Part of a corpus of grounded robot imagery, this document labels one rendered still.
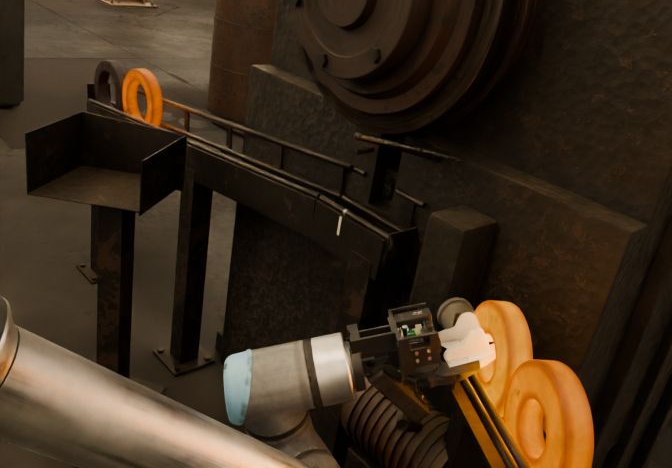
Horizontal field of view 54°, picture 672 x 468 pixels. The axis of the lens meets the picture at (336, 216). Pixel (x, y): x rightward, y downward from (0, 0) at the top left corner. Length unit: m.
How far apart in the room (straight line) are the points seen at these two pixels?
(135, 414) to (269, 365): 0.27
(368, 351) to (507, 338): 0.18
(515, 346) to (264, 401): 0.32
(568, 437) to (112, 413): 0.45
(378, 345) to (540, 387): 0.21
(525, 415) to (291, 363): 0.29
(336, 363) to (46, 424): 0.38
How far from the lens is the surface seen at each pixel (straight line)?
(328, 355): 0.85
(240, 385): 0.86
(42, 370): 0.59
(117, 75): 2.07
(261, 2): 3.98
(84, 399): 0.61
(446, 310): 1.07
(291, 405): 0.87
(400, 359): 0.86
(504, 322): 0.88
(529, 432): 0.85
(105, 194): 1.50
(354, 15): 1.07
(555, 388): 0.77
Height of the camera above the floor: 1.21
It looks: 24 degrees down
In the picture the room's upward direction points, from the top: 10 degrees clockwise
